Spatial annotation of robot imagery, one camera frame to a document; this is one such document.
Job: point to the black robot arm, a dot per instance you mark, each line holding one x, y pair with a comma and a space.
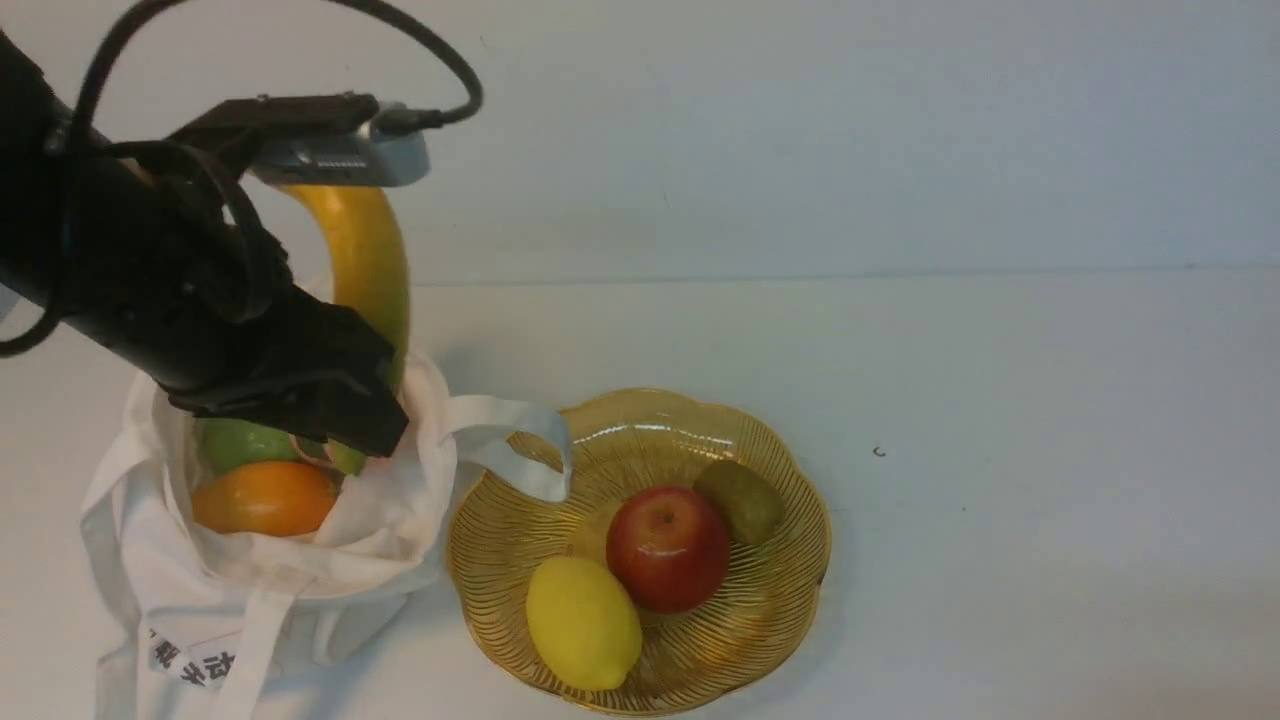
36, 258

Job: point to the green-brown kiwi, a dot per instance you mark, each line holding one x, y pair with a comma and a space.
751, 507

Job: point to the orange mango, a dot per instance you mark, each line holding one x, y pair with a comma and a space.
272, 498

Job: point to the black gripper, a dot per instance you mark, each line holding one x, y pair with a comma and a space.
173, 270

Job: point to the yellow banana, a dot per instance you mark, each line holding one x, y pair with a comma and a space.
370, 275

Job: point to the amber glass fruit plate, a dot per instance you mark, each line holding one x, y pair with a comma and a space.
623, 441

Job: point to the red apple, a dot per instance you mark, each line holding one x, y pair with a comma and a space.
670, 549

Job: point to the white cloth tote bag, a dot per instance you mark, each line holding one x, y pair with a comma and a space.
230, 613

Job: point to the yellow lemon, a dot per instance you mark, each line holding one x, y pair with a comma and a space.
582, 623

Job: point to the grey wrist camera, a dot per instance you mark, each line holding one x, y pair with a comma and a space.
326, 140

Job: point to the green fruit in bag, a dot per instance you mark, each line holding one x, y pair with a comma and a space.
227, 444

